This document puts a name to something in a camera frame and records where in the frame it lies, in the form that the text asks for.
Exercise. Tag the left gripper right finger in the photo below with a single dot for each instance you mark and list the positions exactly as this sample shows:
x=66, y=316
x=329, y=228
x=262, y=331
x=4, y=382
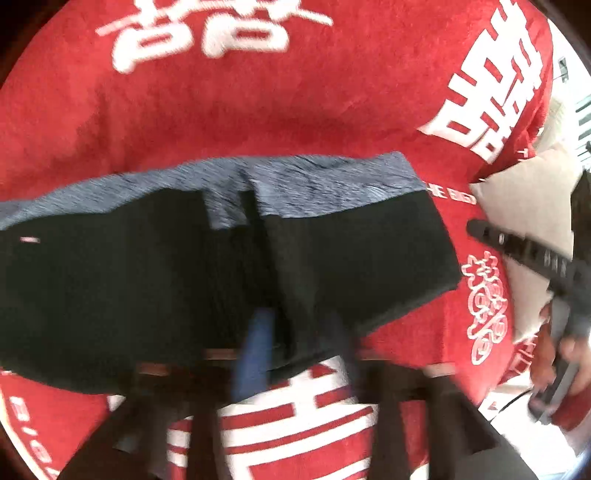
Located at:
x=424, y=418

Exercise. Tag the white square pillow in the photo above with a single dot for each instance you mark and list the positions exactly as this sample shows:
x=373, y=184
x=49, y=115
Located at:
x=532, y=198

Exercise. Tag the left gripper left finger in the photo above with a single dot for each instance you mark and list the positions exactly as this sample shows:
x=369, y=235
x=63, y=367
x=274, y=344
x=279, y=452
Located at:
x=132, y=442

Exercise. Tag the red blanket with white characters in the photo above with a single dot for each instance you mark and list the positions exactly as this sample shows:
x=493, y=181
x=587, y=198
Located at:
x=460, y=88

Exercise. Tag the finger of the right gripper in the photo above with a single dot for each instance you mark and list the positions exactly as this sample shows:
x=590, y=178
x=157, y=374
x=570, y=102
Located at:
x=521, y=249

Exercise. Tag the person's right hand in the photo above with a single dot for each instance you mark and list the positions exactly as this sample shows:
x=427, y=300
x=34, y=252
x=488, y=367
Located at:
x=560, y=370

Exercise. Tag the black pants with blue waistband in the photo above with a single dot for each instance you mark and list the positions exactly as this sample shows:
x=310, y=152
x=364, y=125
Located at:
x=103, y=275

